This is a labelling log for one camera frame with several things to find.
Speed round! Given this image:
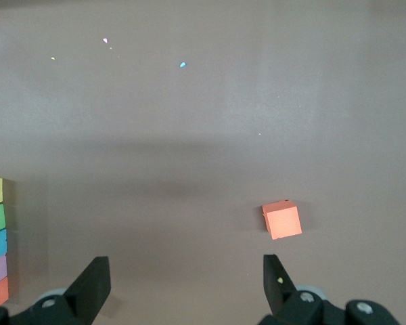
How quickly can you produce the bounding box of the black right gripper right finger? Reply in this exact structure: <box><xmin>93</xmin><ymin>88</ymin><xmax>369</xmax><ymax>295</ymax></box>
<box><xmin>259</xmin><ymin>253</ymin><xmax>404</xmax><ymax>325</ymax></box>

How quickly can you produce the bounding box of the paper table cover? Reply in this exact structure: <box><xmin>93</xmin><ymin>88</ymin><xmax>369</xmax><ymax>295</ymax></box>
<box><xmin>0</xmin><ymin>0</ymin><xmax>406</xmax><ymax>325</ymax></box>

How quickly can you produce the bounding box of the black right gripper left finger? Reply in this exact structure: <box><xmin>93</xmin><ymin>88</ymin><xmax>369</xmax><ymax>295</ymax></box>
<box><xmin>0</xmin><ymin>256</ymin><xmax>112</xmax><ymax>325</ymax></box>

